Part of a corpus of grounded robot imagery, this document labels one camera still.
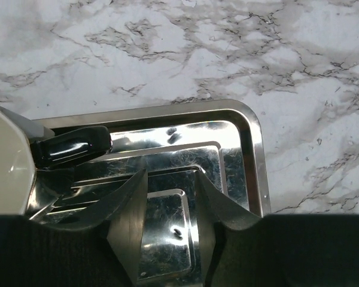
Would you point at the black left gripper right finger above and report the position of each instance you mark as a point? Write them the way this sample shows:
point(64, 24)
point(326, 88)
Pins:
point(239, 248)

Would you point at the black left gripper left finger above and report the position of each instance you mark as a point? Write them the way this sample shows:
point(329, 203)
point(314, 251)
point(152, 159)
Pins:
point(97, 246)

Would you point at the black glossy mug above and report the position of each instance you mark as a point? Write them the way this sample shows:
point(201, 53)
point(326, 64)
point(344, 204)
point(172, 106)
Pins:
point(37, 166)

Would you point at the silver metal tray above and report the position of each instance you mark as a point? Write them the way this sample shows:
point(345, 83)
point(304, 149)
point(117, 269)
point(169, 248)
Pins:
point(220, 139)

